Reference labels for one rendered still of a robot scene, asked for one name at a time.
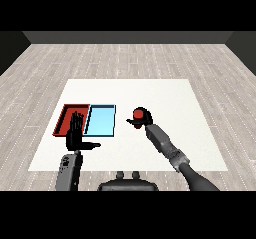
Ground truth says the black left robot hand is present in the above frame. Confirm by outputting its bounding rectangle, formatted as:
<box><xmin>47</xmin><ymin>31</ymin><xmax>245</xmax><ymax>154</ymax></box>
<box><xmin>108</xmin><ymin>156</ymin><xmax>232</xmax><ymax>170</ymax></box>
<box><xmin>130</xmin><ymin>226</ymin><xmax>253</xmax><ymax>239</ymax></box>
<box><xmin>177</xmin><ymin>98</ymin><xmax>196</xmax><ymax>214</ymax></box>
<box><xmin>65</xmin><ymin>111</ymin><xmax>102</xmax><ymax>152</ymax></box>

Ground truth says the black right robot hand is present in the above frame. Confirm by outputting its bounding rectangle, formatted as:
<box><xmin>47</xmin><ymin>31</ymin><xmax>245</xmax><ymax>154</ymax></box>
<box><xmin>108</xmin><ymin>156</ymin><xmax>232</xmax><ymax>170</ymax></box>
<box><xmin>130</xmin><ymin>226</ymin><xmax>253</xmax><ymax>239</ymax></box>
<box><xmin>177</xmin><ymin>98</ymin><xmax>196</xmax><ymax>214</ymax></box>
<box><xmin>125</xmin><ymin>106</ymin><xmax>154</xmax><ymax>129</ymax></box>

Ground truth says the small red can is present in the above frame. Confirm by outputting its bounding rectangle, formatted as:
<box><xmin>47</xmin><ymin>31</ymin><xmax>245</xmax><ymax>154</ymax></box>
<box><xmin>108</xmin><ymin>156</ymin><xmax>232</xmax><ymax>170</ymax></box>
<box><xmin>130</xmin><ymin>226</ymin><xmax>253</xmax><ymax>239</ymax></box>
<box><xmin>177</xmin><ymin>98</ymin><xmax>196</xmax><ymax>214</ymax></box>
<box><xmin>132</xmin><ymin>108</ymin><xmax>145</xmax><ymax>130</ymax></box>

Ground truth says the red shallow open box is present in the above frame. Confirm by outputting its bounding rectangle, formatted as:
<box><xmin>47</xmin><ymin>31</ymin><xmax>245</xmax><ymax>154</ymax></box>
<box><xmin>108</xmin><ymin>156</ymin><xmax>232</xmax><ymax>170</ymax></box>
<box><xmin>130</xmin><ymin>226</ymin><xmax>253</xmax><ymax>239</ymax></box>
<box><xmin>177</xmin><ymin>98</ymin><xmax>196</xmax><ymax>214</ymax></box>
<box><xmin>52</xmin><ymin>103</ymin><xmax>91</xmax><ymax>138</ymax></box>

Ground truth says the light blue shallow open box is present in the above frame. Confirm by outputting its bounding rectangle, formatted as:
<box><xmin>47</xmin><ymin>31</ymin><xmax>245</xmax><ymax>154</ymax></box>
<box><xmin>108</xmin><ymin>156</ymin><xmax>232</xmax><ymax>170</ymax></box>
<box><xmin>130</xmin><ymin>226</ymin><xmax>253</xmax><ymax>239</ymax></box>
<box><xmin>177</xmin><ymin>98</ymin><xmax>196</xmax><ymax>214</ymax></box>
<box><xmin>82</xmin><ymin>104</ymin><xmax>117</xmax><ymax>138</ymax></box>

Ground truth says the dark grey robot body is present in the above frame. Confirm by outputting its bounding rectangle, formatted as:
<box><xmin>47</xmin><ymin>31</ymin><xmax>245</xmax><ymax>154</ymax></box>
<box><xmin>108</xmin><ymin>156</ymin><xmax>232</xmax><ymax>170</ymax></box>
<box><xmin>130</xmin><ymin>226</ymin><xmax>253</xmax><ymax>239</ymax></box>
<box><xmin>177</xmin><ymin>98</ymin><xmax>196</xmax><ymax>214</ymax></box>
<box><xmin>97</xmin><ymin>171</ymin><xmax>160</xmax><ymax>192</ymax></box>

